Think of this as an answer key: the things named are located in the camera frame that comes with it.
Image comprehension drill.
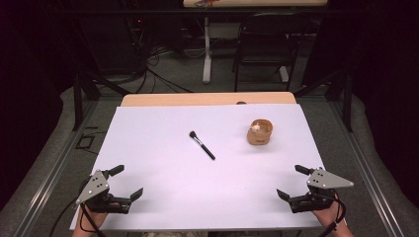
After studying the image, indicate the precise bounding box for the grey metal floor rail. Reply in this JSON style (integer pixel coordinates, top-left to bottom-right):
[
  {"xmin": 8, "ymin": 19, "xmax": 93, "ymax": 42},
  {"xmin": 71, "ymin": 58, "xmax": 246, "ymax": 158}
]
[
  {"xmin": 327, "ymin": 100, "xmax": 408, "ymax": 237},
  {"xmin": 13, "ymin": 100, "xmax": 100, "ymax": 237}
]

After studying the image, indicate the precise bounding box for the person's right hand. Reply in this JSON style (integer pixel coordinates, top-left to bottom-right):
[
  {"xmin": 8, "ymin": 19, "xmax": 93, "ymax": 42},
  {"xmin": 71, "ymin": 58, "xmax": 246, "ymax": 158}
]
[{"xmin": 311, "ymin": 197, "xmax": 346, "ymax": 229}]

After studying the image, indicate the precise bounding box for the black makeup brush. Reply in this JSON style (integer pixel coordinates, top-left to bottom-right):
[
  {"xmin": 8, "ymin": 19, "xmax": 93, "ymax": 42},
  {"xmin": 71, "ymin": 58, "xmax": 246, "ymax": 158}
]
[{"xmin": 189, "ymin": 130, "xmax": 216, "ymax": 162}]

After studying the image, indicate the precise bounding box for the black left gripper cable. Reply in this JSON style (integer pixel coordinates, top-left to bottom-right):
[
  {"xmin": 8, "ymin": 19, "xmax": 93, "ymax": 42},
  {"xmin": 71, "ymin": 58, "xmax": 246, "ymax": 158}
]
[{"xmin": 48, "ymin": 177, "xmax": 108, "ymax": 237}]

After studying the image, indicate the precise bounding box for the brown round holder cup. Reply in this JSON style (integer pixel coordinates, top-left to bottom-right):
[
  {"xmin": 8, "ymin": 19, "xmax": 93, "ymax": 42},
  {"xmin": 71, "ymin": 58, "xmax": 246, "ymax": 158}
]
[{"xmin": 246, "ymin": 118, "xmax": 274, "ymax": 146}]

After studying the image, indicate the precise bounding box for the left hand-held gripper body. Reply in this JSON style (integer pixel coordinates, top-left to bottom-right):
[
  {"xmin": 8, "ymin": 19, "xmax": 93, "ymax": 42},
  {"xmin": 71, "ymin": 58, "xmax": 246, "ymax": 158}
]
[{"xmin": 75, "ymin": 169, "xmax": 132, "ymax": 215}]

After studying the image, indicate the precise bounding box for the person's left hand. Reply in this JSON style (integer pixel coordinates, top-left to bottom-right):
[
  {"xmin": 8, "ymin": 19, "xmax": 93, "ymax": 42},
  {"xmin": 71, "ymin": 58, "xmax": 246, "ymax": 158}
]
[{"xmin": 78, "ymin": 204, "xmax": 111, "ymax": 229}]

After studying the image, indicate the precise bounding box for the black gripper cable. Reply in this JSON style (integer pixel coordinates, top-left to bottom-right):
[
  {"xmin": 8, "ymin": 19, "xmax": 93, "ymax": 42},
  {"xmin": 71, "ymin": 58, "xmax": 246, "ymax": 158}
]
[
  {"xmin": 315, "ymin": 192, "xmax": 348, "ymax": 237},
  {"xmin": 48, "ymin": 177, "xmax": 108, "ymax": 237}
]

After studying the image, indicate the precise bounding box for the white desk leg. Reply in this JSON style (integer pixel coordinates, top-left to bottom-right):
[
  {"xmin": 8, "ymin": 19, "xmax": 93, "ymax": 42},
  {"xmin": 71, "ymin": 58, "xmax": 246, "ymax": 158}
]
[{"xmin": 202, "ymin": 16, "xmax": 213, "ymax": 84}]

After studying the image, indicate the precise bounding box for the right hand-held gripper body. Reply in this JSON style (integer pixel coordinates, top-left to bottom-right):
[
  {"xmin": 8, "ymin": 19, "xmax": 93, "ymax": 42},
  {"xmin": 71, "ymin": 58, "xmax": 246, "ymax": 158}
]
[{"xmin": 289, "ymin": 167, "xmax": 355, "ymax": 214}]

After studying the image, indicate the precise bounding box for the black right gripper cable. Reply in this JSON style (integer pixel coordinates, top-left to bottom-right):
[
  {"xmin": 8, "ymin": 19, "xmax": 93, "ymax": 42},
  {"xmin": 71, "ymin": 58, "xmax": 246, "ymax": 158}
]
[{"xmin": 315, "ymin": 192, "xmax": 348, "ymax": 237}]

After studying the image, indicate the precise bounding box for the white table cover sheet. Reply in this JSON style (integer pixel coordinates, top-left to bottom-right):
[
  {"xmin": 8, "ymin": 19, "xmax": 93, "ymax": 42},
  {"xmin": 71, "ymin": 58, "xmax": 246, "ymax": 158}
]
[{"xmin": 69, "ymin": 103, "xmax": 326, "ymax": 231}]

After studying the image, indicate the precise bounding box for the black chair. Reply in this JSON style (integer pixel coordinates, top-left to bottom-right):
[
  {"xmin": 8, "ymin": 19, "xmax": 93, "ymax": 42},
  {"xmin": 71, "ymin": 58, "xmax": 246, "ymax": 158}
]
[{"xmin": 232, "ymin": 12, "xmax": 312, "ymax": 93}]

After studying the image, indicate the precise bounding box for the bundle of black floor cables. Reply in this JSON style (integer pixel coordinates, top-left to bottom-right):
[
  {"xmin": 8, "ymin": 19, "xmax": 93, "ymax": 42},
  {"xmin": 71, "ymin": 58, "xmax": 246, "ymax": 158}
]
[{"xmin": 98, "ymin": 19, "xmax": 196, "ymax": 95}]

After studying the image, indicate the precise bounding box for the black metal stand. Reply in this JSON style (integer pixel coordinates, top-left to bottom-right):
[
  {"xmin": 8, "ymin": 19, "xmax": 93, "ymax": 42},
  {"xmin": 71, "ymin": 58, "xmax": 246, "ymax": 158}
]
[
  {"xmin": 71, "ymin": 63, "xmax": 131, "ymax": 132},
  {"xmin": 294, "ymin": 67, "xmax": 354, "ymax": 133}
]

